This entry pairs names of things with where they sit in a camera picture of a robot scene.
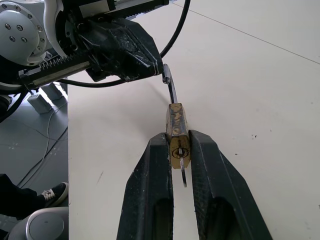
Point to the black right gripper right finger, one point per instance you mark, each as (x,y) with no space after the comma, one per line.
(220,190)

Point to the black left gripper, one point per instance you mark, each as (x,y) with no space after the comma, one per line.
(72,67)

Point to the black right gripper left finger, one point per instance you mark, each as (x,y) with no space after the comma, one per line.
(146,190)

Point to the silver padlock key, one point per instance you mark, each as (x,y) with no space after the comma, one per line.
(183,172)

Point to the brass padlock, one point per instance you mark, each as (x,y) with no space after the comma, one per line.
(177,130)

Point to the white power adapter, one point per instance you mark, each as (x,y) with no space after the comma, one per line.
(40,103)
(56,90)

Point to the black and white sneaker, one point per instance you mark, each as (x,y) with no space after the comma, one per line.
(55,193)

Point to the silver robot body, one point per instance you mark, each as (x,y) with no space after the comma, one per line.
(42,225)

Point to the black trouser leg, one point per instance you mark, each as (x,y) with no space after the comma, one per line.
(17,200)

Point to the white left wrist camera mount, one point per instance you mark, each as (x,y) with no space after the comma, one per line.
(51,27)

